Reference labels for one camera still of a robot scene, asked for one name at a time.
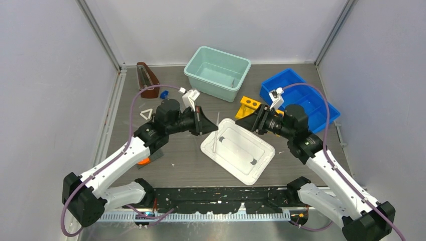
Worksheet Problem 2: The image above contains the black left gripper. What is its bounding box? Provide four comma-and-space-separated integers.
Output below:
167, 105, 218, 136

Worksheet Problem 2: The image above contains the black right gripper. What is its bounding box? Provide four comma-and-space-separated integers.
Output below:
235, 103, 294, 140

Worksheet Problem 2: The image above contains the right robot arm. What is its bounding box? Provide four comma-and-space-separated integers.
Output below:
236, 104, 395, 240

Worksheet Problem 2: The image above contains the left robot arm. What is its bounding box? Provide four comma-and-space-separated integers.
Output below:
62, 99, 218, 227

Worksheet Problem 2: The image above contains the yellow test tube rack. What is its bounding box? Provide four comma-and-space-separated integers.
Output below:
235, 96, 284, 119

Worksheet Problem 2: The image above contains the white plastic bin lid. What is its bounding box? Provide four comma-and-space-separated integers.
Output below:
200, 118, 275, 185

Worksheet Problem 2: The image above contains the blue divided plastic tray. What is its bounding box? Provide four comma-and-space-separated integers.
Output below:
260, 69, 327, 133

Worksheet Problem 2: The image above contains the mint green plastic bin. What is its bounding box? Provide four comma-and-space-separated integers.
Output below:
184, 46, 251, 102

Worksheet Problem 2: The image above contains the white clay triangle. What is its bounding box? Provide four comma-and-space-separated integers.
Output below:
139, 108, 153, 121

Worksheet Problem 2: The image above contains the grey brick plate orange piece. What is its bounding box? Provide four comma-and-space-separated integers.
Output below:
136, 149, 164, 169

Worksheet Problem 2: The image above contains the brown wooden metronome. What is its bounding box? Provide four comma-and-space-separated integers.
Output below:
136, 62, 159, 99

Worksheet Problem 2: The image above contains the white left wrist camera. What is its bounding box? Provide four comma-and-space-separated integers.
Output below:
182, 89, 200, 111

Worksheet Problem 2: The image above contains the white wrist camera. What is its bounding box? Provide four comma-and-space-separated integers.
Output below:
182, 89, 200, 111
268, 87, 284, 110

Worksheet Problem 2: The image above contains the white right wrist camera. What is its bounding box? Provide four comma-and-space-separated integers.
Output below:
268, 87, 284, 110

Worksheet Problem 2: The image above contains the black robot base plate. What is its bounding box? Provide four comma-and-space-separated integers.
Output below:
133, 186, 309, 225

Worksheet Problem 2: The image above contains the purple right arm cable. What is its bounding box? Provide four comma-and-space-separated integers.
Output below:
278, 82, 407, 241

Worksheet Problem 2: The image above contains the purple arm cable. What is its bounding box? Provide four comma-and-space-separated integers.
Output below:
60, 84, 185, 237
278, 82, 407, 241

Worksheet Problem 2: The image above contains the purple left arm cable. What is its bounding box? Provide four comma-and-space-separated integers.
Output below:
60, 84, 185, 237

